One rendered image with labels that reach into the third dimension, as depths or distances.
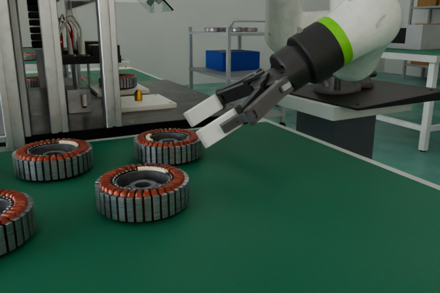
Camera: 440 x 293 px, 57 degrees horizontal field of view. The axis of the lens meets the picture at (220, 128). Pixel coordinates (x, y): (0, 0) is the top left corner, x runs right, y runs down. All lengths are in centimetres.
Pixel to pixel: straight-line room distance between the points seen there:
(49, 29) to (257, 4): 663
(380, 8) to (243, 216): 42
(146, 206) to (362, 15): 46
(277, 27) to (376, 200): 81
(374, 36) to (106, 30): 48
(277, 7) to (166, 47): 547
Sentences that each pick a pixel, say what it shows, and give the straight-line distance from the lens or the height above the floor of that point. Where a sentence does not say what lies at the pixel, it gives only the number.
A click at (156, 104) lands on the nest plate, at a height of 78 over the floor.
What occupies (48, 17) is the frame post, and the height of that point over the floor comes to 98.
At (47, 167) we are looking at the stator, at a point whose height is 77.
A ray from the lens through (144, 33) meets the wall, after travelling 654.
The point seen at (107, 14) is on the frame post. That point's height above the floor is 99.
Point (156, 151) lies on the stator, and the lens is 63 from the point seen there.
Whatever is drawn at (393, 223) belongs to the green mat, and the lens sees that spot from 50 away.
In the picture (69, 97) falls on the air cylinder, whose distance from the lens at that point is 97.
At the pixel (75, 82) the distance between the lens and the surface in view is 98.
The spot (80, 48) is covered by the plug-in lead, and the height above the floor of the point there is 92.
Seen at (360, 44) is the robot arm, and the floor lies 93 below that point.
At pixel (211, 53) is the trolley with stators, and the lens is 402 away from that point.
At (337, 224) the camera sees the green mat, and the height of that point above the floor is 75.
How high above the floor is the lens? 96
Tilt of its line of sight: 14 degrees down
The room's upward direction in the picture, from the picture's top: straight up
